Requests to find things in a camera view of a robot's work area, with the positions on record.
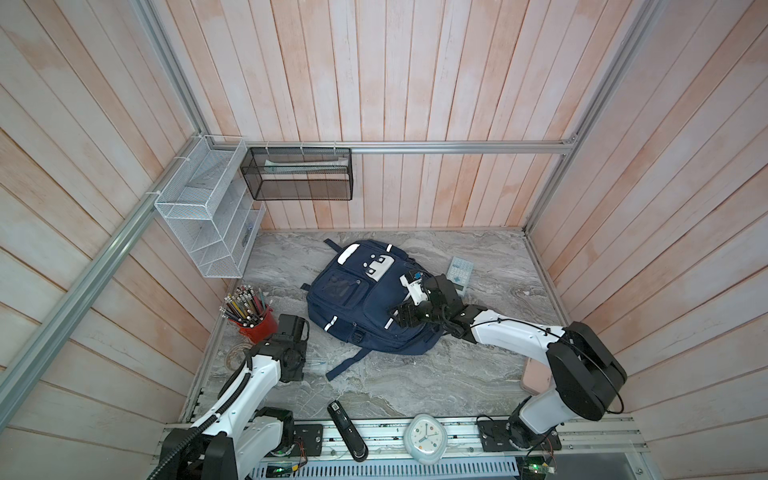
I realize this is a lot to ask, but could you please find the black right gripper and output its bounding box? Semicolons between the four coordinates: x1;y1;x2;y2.
385;294;447;327

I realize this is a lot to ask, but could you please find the navy blue student backpack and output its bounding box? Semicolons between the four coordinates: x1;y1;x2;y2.
302;238;443;381

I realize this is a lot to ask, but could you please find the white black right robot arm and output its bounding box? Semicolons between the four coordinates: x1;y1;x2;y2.
391;273;627;448

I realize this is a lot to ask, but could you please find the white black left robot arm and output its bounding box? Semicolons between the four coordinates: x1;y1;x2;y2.
148;314;308;479

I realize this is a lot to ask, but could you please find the red pencil cup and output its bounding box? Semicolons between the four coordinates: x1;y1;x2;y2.
232;307;278;344

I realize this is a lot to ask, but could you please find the grey calculator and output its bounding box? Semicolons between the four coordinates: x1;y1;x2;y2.
446;257;474;297

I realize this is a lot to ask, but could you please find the clear tape roll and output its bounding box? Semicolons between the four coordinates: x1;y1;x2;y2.
225;342;252;372

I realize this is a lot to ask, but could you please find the bundle of pencils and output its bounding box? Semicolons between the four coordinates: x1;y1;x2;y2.
220;285;271;328

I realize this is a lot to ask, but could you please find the white round clock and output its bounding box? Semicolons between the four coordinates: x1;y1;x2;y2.
402;414;448;465

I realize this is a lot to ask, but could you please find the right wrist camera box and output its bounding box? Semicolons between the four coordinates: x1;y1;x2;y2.
400;271;428;306

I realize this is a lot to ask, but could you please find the white wire mesh shelf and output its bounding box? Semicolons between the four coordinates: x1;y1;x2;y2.
155;135;264;279

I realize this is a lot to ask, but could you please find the black wire mesh basket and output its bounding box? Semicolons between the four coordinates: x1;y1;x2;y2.
240;146;354;201

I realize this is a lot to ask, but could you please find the aluminium frame rail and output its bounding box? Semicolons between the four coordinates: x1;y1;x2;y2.
211;136;575;155

